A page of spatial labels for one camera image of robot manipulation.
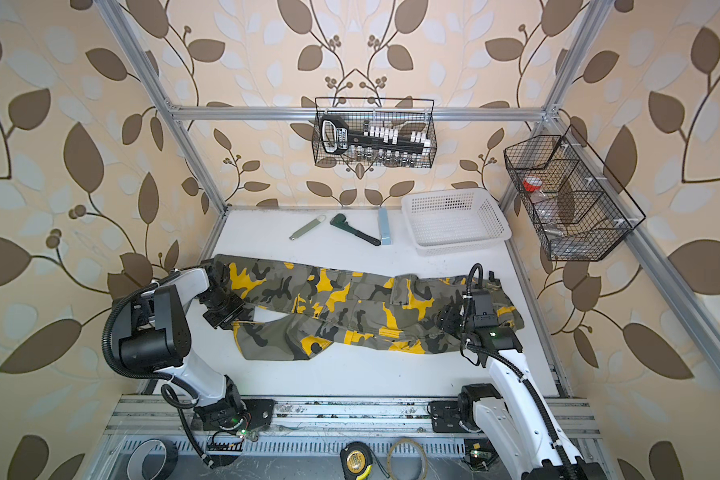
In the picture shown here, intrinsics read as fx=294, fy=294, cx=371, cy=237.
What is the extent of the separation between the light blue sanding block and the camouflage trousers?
0.15 metres

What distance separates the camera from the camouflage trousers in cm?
85

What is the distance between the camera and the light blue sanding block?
1102mm
